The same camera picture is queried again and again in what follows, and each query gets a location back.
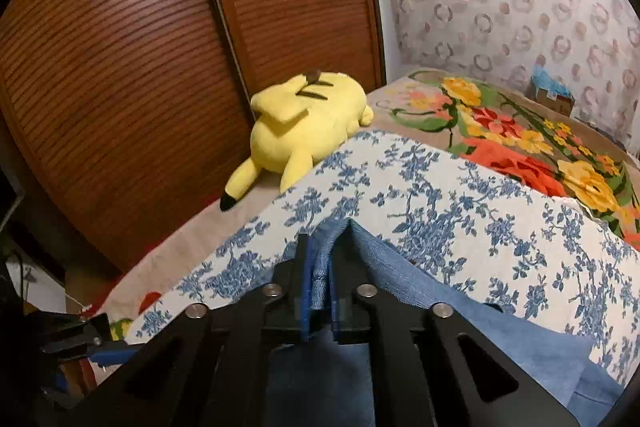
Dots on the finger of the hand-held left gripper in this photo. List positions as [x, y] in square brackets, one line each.
[117, 353]
[75, 337]

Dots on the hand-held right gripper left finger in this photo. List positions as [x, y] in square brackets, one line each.
[305, 277]

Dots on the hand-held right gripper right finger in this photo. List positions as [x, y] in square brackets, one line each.
[345, 277]

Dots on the blue denim pants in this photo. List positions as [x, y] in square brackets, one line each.
[450, 332]

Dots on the blue floral white bedsheet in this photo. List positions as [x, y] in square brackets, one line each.
[425, 207]

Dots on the yellow plush toy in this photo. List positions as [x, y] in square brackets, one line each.
[300, 127]

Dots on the orange yellow floral blanket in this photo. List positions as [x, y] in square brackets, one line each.
[500, 132]

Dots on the small cardboard box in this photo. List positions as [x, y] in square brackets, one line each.
[555, 104]

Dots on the brown louvered wooden wardrobe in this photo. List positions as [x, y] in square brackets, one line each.
[125, 57]

